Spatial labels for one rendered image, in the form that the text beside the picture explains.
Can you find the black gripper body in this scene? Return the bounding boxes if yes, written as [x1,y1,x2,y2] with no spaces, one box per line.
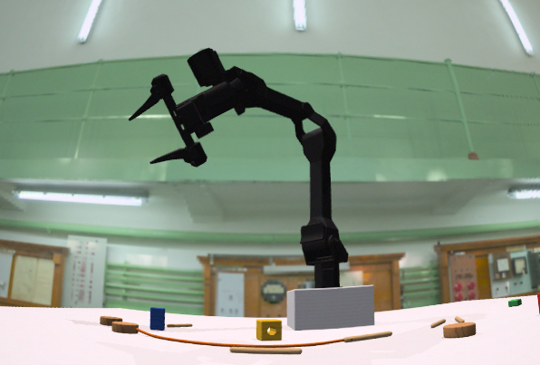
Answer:
[151,73,217,167]

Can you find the yellow wooden block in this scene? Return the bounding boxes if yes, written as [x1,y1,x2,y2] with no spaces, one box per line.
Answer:
[256,319,283,341]

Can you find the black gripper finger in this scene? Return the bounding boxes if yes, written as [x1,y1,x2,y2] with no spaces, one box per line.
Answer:
[150,148,192,164]
[129,85,161,121]

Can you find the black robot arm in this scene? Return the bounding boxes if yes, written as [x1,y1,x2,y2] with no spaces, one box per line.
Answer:
[176,48,348,289]

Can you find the small green block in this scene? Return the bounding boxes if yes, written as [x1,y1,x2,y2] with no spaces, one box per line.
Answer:
[508,298,522,307]

